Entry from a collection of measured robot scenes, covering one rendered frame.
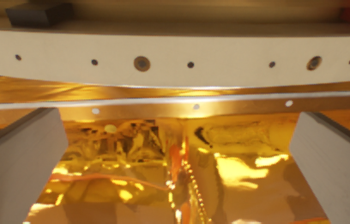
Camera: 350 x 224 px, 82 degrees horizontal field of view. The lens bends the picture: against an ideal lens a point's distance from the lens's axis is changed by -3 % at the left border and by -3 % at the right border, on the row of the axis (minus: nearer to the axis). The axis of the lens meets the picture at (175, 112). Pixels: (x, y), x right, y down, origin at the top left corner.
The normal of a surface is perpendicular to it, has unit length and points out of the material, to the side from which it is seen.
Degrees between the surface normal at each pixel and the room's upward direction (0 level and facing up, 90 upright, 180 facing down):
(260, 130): 122
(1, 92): 90
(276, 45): 90
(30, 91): 90
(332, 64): 90
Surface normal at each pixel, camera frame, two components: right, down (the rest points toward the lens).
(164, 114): 0.09, 0.60
